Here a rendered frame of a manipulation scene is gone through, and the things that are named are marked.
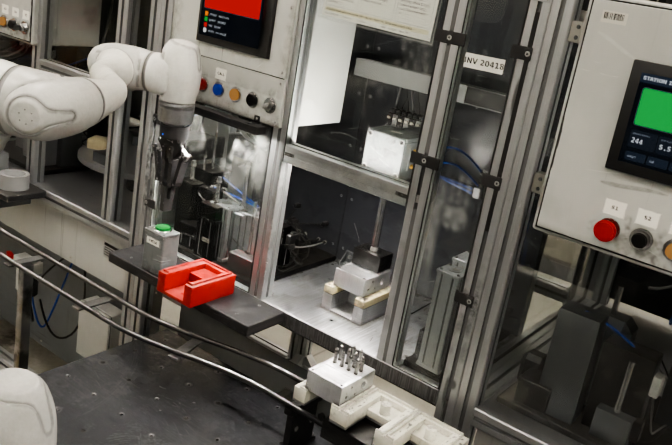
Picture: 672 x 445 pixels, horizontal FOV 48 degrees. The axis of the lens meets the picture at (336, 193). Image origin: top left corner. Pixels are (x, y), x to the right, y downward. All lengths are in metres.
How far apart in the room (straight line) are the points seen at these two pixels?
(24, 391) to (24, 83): 0.55
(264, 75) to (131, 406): 0.87
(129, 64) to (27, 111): 0.59
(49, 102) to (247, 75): 0.67
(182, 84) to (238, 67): 0.15
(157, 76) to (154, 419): 0.83
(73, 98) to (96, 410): 0.82
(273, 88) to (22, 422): 0.93
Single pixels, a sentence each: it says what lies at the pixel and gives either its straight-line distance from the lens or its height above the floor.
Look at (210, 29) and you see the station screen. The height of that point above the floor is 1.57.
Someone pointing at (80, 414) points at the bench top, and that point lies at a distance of 1.95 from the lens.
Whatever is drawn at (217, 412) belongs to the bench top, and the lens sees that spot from 1.98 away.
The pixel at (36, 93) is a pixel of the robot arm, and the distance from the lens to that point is 1.43.
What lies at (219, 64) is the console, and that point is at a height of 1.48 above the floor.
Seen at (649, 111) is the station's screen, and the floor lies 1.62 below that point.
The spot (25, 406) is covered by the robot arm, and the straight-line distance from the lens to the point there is 1.53.
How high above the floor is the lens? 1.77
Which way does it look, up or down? 16 degrees down
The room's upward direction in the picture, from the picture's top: 10 degrees clockwise
